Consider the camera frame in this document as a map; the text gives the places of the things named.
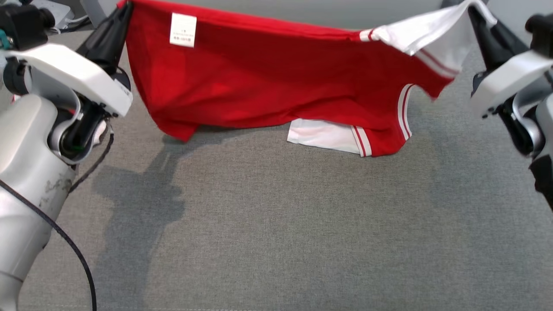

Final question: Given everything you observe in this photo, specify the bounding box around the red white basketball jersey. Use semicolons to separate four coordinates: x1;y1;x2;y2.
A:
118;0;497;158

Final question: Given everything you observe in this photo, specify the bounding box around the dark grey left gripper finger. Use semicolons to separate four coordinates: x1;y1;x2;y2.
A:
101;3;133;76
77;1;130;65

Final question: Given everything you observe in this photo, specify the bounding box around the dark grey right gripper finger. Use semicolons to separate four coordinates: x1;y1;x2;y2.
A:
479;16;530;64
468;6;498;71

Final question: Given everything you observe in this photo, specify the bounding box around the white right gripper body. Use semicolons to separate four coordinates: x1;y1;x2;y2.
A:
470;50;553;119

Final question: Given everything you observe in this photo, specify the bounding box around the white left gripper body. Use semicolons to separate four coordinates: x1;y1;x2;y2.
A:
5;43;133;118

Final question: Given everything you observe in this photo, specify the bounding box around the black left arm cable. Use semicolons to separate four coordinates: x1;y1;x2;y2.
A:
0;130;115;311

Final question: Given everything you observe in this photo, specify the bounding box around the white power strip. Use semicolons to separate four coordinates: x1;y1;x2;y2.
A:
31;0;76;29

